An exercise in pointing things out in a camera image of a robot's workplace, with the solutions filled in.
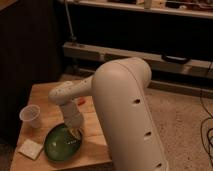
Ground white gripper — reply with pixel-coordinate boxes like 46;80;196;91
63;111;84;139

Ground green ceramic bowl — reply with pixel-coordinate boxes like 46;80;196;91
44;123;82;162

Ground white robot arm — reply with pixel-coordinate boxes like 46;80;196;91
49;57;169;171

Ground small orange object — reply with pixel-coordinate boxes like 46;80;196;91
77;97;86;105

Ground white square sponge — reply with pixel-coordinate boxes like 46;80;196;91
18;139;43;160

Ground clear plastic cup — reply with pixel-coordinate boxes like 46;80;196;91
19;104;41;128

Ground wooden table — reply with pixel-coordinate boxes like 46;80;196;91
10;82;114;171

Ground black object on beam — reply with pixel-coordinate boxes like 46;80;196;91
161;55;191;64

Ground metal pole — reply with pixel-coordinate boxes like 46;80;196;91
64;0;76;45

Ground grey metal shelf beam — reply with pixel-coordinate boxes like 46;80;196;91
63;42;213;79

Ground upper wooden shelf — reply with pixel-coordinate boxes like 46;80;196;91
57;0;213;19

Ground black cables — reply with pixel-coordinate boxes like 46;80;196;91
198;61;213;168

